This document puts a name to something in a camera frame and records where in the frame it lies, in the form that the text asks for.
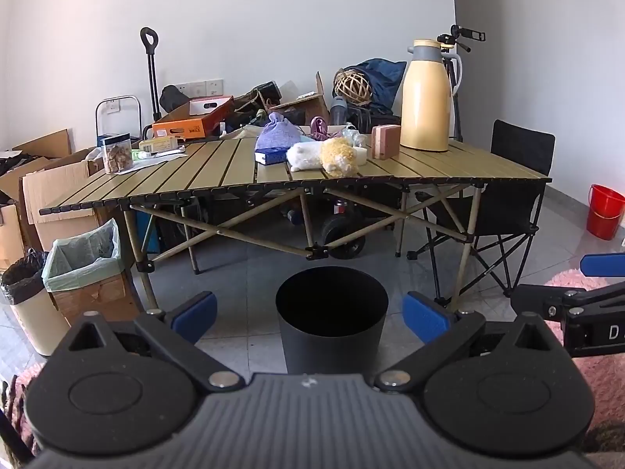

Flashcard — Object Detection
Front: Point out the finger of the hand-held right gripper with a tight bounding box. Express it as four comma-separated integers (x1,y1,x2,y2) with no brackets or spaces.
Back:
580,253,625,278
510,283,594,326

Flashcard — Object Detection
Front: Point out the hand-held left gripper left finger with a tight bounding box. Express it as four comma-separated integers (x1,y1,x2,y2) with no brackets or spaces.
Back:
51,292,245,392

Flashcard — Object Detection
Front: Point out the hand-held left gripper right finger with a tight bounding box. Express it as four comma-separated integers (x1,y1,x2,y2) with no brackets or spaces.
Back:
373,292,577,392

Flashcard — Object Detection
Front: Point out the black round trash bin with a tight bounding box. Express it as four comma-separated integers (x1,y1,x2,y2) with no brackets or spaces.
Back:
275,266,390,374

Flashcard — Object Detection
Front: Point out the blue tissue packet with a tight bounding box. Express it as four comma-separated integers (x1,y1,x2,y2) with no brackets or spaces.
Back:
254,148,289,165

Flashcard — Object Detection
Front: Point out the pink white striped sponge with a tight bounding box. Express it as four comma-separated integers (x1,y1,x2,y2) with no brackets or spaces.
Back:
371,124,402,159

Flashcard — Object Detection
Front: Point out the yellow fluffy cloth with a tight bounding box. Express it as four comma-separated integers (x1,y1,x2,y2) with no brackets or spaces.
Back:
320,138,361,178

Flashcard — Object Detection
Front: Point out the purple knit bag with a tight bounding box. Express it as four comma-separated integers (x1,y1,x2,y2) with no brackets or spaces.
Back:
255,112,304,152

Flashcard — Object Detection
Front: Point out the pink fluffy cloth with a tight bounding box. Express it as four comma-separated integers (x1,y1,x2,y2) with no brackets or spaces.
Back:
2,362,50,465
542,269,625,455

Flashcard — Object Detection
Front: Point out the red bucket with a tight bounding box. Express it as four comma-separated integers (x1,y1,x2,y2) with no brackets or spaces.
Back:
586,184,625,241

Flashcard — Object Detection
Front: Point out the blue flat board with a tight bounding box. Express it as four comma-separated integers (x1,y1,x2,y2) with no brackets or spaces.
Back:
137,210,160,255

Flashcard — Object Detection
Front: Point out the cardboard box green liner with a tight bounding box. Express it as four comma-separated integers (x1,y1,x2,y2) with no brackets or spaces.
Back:
43,218,140,326

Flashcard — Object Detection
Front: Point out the black folding chair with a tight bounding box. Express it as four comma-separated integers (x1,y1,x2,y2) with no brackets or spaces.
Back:
407,120,556,311

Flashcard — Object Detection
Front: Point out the cream bin black liner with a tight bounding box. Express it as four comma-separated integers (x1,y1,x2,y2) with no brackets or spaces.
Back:
0,248,71,356

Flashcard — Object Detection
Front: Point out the cream small carton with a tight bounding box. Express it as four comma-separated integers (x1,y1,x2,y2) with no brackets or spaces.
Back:
139,137,180,153

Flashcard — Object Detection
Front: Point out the clear jar of nuts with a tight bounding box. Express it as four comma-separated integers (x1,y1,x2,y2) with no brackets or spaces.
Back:
100,134,134,175

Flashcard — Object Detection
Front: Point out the large cardboard box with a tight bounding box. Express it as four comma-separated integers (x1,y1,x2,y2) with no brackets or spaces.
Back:
0,129,74,269
20,147,128,255

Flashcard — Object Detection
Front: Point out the orange shoe box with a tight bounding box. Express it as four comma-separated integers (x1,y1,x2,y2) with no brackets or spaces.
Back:
152,95,235,140

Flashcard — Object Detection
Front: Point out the white fluffy cloth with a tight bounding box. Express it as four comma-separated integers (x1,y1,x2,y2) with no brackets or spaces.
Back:
286,143,325,173

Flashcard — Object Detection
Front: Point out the clear plastic bag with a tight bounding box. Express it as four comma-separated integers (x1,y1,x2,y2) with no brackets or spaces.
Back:
339,127,367,148

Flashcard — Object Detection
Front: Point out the black fabric bag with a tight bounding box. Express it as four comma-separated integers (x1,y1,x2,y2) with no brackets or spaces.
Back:
225,107,264,131

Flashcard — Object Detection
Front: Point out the black suitcase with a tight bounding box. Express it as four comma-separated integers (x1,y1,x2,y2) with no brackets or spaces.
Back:
349,105,402,130

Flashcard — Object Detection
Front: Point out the yellow thermos jug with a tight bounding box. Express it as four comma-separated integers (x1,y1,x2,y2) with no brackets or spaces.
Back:
400,39,464,152

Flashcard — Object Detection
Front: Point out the black cloth bag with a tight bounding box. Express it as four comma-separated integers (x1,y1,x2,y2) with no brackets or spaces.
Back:
160,84,191,113

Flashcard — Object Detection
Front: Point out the grey blue water bottle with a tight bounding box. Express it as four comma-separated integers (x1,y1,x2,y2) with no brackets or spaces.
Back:
329,95,348,126

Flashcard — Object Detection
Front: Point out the black glossy pouch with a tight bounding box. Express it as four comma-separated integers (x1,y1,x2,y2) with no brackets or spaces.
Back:
254,81,283,106

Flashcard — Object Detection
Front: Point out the open cardboard box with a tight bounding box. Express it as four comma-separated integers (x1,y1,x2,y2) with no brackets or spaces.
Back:
268,72,330,125

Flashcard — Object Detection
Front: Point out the wicker ball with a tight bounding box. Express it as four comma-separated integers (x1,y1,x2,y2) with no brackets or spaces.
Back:
333,69,374,106

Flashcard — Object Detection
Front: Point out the blue cloth bag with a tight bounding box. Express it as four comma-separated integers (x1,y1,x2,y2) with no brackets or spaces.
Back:
342,57,407,114

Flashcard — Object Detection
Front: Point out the black tripod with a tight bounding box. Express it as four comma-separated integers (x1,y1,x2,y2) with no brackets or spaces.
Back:
437,24,486,142

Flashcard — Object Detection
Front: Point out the white metal tube frame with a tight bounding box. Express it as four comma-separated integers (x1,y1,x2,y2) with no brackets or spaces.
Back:
95,95,143,147

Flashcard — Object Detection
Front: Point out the white wall socket row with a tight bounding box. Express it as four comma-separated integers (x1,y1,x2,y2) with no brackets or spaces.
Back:
176,79,224,98

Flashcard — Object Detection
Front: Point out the black trolley handle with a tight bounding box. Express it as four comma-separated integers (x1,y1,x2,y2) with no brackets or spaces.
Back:
140,27,164,123

